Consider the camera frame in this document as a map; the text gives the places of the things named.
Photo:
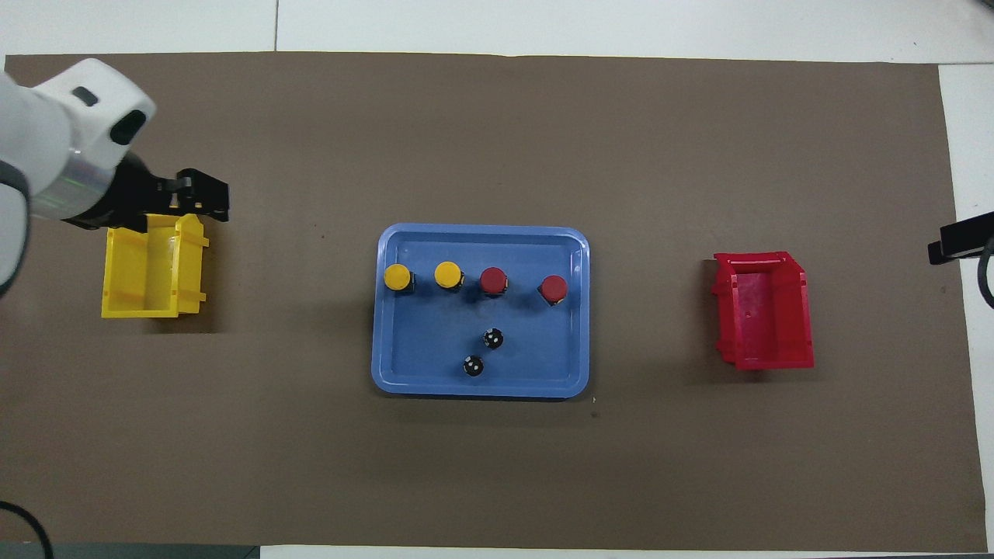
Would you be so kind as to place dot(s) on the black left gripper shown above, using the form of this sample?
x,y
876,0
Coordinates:
x,y
128,198

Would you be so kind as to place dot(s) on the yellow push button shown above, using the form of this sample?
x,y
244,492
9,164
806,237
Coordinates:
x,y
449,275
397,277

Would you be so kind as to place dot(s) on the red push button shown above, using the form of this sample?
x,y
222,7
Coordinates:
x,y
493,281
553,289

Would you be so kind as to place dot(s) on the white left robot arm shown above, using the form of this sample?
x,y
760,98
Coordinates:
x,y
54,140

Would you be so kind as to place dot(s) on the blue plastic tray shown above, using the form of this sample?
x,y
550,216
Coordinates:
x,y
435,349

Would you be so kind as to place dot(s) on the yellow plastic bin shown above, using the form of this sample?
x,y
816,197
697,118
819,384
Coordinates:
x,y
140,272

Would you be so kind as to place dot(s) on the red plastic bin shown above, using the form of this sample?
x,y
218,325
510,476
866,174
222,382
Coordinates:
x,y
765,318

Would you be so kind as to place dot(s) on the brown paper mat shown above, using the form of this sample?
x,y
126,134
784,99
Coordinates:
x,y
311,466

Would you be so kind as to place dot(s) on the black cylindrical capacitor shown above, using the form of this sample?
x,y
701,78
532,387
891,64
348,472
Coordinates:
x,y
493,338
473,366

